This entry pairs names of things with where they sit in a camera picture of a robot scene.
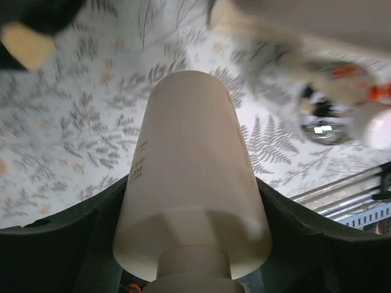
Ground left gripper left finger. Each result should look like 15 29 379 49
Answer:
1 178 127 292

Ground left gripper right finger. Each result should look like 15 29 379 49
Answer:
257 179 390 292

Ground beige round bottle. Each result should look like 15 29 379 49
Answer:
113 71 272 292

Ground clear round bottle white cap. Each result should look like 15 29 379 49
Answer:
300 60 390 150

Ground beige canvas bag orange handles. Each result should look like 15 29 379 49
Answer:
209 1 390 106

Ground floral patterned tablecloth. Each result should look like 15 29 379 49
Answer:
1 1 390 228

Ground black floral pattern pillow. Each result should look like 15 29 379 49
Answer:
1 0 86 71

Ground aluminium mounting rail frame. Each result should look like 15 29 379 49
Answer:
291 162 390 236

